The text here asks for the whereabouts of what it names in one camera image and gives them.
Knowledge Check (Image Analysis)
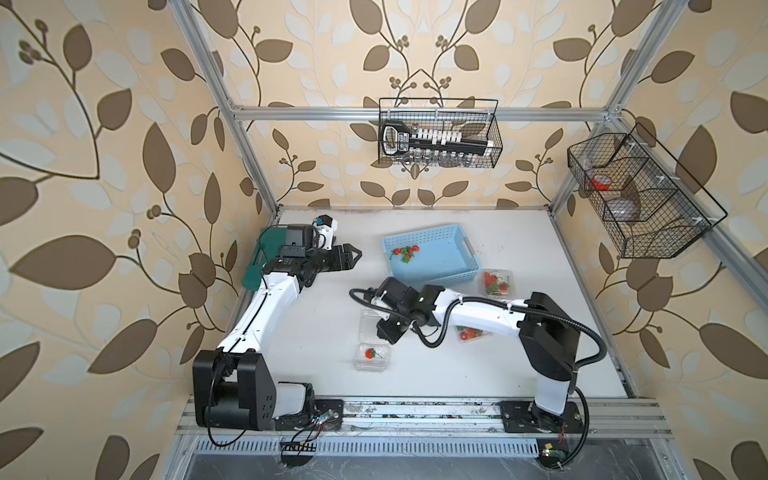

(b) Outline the strawberry cluster with green leaves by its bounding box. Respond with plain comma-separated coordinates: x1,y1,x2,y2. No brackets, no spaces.
390,245,420,264

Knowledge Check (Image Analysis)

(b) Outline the clear clamshell container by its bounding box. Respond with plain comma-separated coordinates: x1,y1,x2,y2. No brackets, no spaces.
454,325,493,344
353,309,391,372
479,269,516,299

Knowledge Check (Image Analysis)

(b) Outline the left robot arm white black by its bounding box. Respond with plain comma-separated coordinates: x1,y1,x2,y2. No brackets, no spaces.
193,243,362,449

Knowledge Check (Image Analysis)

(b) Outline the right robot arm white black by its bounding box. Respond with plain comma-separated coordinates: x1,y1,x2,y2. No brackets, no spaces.
360,277,606,432

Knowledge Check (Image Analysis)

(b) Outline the light blue perforated plastic basket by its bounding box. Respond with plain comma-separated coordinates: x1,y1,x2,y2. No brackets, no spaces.
381,224,480,288

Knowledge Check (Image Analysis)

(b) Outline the green tool case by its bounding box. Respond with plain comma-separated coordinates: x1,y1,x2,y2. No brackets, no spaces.
242,224,287,292

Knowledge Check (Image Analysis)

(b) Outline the black white tool set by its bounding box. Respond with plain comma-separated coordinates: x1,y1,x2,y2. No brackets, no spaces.
378,121,503,158

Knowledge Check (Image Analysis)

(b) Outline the red tape roll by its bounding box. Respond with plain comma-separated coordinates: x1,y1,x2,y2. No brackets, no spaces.
590,173,613,191

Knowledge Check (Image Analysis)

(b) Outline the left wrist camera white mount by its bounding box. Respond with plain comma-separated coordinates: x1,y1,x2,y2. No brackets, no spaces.
283,214,338,255

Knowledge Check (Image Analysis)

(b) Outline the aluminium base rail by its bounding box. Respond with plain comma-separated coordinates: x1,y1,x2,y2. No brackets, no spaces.
170,396,675,462

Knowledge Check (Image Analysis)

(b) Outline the black wire basket back wall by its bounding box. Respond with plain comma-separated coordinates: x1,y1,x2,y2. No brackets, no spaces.
377,96,503,169

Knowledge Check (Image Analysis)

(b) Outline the black wire basket wall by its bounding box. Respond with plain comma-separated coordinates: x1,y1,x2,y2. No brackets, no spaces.
377,96,503,169
567,123,728,259

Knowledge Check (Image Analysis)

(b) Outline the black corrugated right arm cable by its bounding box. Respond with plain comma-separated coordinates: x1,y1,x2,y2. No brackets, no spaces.
349,287,608,468

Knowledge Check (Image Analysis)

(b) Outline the black wire basket right wall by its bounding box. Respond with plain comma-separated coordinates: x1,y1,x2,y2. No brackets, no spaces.
567,123,728,259

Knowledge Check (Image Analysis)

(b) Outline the aluminium frame post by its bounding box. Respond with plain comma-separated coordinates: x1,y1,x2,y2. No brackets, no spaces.
169,0,280,220

